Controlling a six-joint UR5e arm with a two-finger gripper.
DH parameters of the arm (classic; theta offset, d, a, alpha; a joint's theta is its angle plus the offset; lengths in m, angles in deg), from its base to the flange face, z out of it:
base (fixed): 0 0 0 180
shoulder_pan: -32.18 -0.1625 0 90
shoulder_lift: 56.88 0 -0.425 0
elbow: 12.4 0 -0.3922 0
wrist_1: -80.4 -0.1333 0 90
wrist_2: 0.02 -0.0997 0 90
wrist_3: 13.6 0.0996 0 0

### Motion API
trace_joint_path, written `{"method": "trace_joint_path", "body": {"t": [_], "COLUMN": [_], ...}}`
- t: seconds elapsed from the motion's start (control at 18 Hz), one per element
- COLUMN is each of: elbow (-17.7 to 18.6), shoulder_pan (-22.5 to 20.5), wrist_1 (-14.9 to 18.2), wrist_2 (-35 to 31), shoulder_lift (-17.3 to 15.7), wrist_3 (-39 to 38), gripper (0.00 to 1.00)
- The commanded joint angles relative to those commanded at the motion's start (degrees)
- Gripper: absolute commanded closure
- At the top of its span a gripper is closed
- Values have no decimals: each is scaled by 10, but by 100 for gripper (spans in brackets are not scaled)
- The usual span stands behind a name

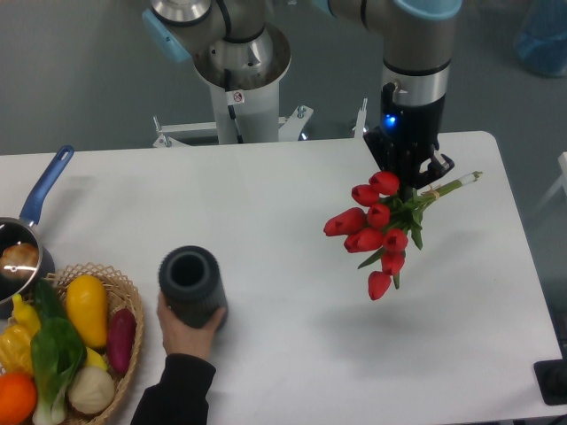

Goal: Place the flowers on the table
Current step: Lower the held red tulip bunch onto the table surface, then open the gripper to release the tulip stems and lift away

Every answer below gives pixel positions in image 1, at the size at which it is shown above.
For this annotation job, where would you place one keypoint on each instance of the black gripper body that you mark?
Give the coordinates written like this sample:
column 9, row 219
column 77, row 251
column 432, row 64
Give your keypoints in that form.
column 414, row 131

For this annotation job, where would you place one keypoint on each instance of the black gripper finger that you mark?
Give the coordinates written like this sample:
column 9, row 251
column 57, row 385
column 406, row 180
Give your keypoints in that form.
column 437, row 166
column 381, row 148

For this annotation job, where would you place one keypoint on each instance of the red tulip bouquet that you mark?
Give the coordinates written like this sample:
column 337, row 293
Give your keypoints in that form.
column 383, row 224

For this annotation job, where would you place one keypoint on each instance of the dark grey ribbed vase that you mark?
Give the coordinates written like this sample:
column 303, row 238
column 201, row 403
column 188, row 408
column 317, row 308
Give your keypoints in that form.
column 190, row 279

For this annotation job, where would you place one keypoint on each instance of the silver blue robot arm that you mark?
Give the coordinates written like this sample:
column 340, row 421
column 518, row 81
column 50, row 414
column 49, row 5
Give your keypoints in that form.
column 418, row 36

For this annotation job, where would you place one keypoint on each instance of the black sleeved forearm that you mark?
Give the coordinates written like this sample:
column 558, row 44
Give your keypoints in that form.
column 180, row 395

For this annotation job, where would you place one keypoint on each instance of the person's bare hand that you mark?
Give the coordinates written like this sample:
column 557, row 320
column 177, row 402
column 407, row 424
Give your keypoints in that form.
column 179, row 338

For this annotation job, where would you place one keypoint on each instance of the blue bag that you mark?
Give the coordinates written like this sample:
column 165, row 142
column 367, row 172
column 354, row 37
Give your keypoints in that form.
column 540, row 43

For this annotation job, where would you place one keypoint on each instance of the black device at edge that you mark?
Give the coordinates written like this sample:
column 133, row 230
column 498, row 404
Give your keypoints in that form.
column 551, row 378

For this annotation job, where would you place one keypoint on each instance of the woven wicker basket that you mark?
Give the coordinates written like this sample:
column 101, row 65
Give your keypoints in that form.
column 121, row 293

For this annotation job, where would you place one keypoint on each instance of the purple sweet potato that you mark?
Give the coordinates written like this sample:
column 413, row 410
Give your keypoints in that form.
column 120, row 340

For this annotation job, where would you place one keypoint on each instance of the yellow squash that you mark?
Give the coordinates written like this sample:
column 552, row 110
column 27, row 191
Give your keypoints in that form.
column 87, row 307

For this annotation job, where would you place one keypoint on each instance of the yellow vegetable under bok choy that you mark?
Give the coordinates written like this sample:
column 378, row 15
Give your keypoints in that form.
column 94, row 359

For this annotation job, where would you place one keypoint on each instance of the brown bread roll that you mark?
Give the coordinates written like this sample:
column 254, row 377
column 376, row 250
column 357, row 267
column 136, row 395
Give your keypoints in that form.
column 19, row 262

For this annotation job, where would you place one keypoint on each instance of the white garlic bulb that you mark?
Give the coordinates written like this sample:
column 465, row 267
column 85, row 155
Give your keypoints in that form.
column 91, row 391

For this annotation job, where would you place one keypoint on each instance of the green bok choy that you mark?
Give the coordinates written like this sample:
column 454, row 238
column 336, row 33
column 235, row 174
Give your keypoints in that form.
column 57, row 354

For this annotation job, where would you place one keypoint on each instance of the small yellow pepper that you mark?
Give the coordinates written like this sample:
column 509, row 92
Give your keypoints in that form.
column 25, row 315

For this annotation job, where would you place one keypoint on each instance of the yellow bell pepper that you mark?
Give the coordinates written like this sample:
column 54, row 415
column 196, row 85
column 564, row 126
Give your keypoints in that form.
column 14, row 350

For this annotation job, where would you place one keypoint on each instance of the orange fruit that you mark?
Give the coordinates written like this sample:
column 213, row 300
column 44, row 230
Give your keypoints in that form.
column 18, row 397

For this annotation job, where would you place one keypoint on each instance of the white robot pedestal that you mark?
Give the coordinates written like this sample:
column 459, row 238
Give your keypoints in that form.
column 244, row 86

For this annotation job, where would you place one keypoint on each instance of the blue handled saucepan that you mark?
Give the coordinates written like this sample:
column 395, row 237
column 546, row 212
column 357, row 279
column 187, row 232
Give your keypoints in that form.
column 22, row 230

